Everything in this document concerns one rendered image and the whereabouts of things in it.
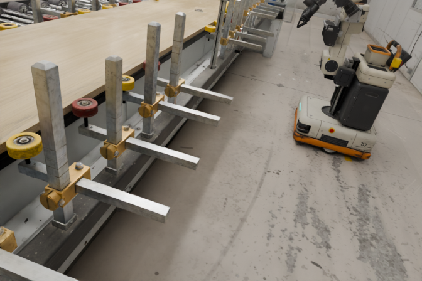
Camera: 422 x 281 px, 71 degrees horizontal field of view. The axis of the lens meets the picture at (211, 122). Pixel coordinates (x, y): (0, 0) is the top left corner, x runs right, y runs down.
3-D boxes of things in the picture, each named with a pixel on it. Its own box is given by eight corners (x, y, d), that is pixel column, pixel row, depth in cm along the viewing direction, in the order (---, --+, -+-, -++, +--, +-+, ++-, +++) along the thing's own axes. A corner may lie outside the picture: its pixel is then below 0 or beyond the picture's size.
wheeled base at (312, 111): (357, 129, 313) (367, 108, 301) (368, 163, 259) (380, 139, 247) (294, 112, 324) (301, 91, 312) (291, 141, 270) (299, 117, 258)
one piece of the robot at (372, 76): (356, 118, 304) (394, 36, 262) (365, 145, 257) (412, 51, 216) (323, 109, 309) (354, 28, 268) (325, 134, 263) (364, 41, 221)
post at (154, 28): (152, 137, 127) (161, 22, 103) (149, 141, 124) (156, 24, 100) (145, 135, 128) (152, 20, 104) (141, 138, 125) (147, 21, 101)
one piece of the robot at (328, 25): (335, 41, 264) (345, 15, 254) (338, 48, 241) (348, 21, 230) (317, 37, 267) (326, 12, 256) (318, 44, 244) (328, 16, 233)
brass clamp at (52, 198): (93, 180, 85) (92, 167, 83) (59, 214, 74) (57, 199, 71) (74, 174, 86) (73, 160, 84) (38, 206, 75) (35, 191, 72)
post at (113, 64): (121, 182, 108) (122, 56, 84) (116, 189, 105) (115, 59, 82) (113, 180, 109) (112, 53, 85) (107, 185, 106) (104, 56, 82)
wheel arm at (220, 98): (232, 104, 142) (233, 96, 140) (230, 107, 139) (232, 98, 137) (148, 81, 149) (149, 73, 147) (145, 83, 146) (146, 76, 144)
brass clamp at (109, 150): (135, 141, 107) (136, 130, 105) (115, 162, 96) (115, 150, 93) (120, 137, 108) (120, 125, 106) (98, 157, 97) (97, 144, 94)
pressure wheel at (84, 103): (71, 135, 101) (68, 106, 95) (78, 123, 108) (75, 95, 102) (95, 138, 102) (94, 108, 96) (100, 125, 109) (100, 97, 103)
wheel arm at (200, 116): (218, 125, 120) (220, 116, 118) (216, 129, 117) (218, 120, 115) (122, 97, 127) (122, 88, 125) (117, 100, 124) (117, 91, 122)
